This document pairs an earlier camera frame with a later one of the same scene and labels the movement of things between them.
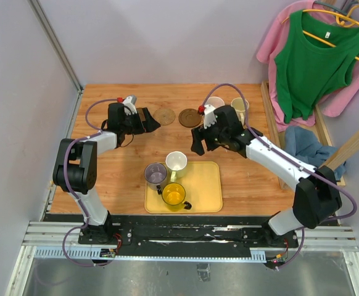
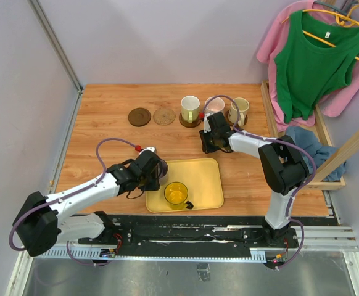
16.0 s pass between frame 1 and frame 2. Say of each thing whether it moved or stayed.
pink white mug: stayed
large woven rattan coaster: stayed
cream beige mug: stayed
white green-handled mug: moved
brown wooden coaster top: stayed
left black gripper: moved
